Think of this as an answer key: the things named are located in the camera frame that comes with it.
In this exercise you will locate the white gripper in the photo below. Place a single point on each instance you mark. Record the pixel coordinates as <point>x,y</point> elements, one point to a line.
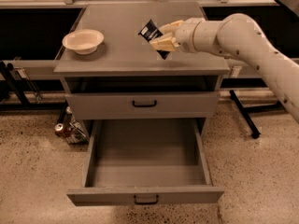
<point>184,36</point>

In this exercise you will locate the dark blue snack bar wrapper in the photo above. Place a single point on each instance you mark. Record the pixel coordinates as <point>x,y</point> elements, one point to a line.
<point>150,32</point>

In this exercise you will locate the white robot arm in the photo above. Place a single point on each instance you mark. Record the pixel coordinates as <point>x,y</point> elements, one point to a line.
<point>238,36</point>

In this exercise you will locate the grey drawer cabinet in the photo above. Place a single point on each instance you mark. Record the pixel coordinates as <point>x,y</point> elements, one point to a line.
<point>126,63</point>

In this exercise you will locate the closed grey drawer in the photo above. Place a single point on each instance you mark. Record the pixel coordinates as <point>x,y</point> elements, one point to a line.
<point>200,104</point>

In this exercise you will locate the open grey drawer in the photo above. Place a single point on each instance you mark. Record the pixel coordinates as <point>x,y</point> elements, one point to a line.
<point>129,157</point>

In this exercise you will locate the white bowl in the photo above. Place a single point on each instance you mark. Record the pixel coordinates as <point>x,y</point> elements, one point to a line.
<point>83,42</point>

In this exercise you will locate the dark bottle on floor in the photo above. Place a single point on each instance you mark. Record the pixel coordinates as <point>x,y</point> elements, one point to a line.
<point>67,116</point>

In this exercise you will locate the black table leg right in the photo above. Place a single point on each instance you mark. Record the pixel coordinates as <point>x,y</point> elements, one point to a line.
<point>254,131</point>

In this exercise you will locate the red soda can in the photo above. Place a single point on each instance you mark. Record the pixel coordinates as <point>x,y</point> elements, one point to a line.
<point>59,129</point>

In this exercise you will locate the black stand left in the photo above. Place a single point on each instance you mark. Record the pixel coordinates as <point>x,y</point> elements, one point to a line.
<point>7,71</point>

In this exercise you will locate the black upper drawer handle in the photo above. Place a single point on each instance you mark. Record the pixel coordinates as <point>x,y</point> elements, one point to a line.
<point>145,105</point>

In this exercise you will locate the black drawer handle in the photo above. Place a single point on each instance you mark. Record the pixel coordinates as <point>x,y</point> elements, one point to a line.
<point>146,199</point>
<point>145,105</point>

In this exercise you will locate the black lower drawer handle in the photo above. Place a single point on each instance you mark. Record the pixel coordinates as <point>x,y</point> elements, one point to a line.
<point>146,199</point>

